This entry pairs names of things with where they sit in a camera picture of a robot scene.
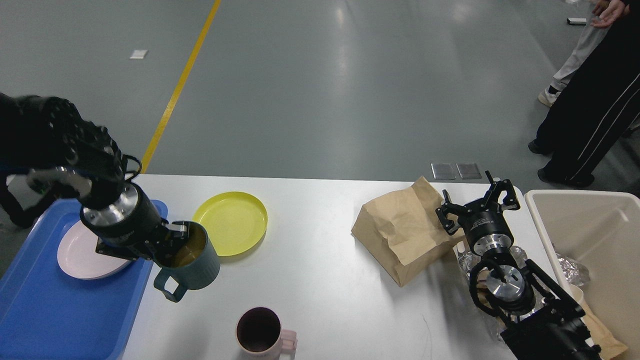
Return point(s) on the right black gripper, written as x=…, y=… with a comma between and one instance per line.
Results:
x=485, y=227

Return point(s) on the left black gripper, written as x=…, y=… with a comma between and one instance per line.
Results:
x=132, y=220

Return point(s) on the dark green mug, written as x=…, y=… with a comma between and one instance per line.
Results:
x=194, y=266

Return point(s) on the yellow plate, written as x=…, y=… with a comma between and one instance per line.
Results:
x=235, y=222

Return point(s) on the pink mug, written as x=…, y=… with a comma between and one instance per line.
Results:
x=260, y=335

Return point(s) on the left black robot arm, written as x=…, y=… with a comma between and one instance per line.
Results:
x=49, y=152

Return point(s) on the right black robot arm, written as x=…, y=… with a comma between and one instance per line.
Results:
x=541, y=321

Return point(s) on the right metal floor plate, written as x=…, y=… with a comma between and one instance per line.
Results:
x=468, y=170

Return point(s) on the metal floor plate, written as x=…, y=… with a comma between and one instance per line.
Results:
x=468, y=170
x=443, y=171

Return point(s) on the left metal floor plate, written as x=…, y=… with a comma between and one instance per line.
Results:
x=443, y=171

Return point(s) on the pink plate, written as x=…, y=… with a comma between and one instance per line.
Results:
x=77, y=256

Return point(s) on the brown paper bag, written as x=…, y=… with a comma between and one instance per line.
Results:
x=402, y=231

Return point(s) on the foil in bin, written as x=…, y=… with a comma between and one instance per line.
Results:
x=568, y=270

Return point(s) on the beige plastic bin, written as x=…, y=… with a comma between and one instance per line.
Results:
x=601, y=231

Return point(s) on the blue plastic tray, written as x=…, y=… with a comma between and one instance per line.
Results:
x=49, y=315

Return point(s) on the person in black trousers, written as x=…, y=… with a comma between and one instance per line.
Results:
x=597, y=106

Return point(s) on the person in light grey trousers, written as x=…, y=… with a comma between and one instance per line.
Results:
x=589, y=39

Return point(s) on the brown paper in bin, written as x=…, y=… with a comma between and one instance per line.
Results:
x=611, y=348

